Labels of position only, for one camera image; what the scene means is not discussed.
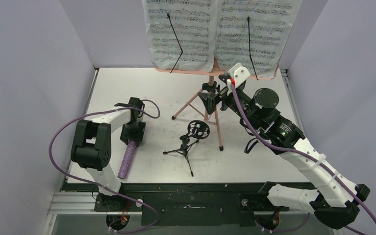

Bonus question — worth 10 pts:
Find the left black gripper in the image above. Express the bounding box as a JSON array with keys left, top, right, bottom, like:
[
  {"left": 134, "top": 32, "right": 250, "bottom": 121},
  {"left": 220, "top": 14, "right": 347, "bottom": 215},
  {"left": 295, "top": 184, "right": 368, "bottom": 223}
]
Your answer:
[{"left": 121, "top": 120, "right": 144, "bottom": 146}]

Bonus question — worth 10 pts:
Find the purple glitter microphone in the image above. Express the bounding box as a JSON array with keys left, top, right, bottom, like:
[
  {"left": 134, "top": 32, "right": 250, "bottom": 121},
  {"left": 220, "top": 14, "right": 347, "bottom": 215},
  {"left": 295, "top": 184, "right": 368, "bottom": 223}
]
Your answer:
[{"left": 118, "top": 141, "right": 138, "bottom": 179}]

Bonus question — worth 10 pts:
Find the pink folding music stand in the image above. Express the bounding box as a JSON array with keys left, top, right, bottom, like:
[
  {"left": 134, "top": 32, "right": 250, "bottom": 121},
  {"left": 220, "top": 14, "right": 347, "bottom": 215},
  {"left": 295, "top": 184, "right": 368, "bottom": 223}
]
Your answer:
[{"left": 153, "top": 0, "right": 279, "bottom": 152}]

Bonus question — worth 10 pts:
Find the black microphone shock-mount stand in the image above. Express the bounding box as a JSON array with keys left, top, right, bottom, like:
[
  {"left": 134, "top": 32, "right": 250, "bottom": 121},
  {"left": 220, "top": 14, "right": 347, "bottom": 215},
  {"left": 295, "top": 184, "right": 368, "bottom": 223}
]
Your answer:
[{"left": 163, "top": 120, "right": 210, "bottom": 177}]

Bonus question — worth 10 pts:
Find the sheet music page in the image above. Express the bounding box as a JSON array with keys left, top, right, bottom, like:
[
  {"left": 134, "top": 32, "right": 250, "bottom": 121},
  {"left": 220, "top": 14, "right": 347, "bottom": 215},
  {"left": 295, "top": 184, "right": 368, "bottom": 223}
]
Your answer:
[
  {"left": 214, "top": 0, "right": 302, "bottom": 79},
  {"left": 142, "top": 0, "right": 217, "bottom": 72}
]

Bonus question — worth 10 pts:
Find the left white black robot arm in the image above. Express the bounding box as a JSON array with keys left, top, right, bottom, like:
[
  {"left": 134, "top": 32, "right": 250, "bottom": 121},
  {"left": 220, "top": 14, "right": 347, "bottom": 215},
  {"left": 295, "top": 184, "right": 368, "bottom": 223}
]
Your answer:
[{"left": 71, "top": 97, "right": 146, "bottom": 211}]

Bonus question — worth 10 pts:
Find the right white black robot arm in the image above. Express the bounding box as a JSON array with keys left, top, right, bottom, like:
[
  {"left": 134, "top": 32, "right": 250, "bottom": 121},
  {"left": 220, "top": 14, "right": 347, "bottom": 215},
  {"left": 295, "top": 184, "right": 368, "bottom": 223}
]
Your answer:
[{"left": 198, "top": 75, "right": 370, "bottom": 230}]

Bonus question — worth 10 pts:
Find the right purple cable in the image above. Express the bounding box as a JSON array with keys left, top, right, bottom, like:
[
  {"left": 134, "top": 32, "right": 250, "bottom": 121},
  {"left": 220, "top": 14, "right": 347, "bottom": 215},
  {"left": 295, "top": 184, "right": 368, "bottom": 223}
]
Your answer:
[{"left": 228, "top": 82, "right": 376, "bottom": 235}]

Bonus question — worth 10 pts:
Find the purple cable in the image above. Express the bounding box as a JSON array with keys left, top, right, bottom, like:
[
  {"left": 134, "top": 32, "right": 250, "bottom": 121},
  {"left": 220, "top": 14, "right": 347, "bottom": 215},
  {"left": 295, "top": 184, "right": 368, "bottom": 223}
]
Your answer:
[
  {"left": 48, "top": 98, "right": 161, "bottom": 234},
  {"left": 228, "top": 82, "right": 376, "bottom": 235}
]

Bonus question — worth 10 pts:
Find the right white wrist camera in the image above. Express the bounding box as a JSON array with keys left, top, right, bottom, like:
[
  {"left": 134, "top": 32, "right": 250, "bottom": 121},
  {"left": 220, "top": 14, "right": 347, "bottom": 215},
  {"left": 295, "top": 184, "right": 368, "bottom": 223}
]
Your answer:
[{"left": 224, "top": 63, "right": 251, "bottom": 89}]

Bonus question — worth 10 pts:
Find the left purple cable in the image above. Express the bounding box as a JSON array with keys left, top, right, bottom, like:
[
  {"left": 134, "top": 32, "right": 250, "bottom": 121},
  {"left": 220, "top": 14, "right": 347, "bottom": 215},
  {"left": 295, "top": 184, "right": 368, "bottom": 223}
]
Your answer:
[{"left": 48, "top": 98, "right": 161, "bottom": 234}]

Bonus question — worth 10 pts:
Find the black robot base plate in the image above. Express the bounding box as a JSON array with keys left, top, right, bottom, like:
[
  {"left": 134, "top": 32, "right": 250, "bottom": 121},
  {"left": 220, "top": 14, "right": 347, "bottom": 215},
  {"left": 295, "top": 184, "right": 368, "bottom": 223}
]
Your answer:
[{"left": 62, "top": 183, "right": 289, "bottom": 226}]

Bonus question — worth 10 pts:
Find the aluminium frame rail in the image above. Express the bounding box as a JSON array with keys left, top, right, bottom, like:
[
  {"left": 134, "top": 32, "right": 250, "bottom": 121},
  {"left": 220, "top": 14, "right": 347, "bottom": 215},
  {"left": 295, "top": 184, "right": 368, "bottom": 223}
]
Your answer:
[{"left": 47, "top": 191, "right": 110, "bottom": 215}]

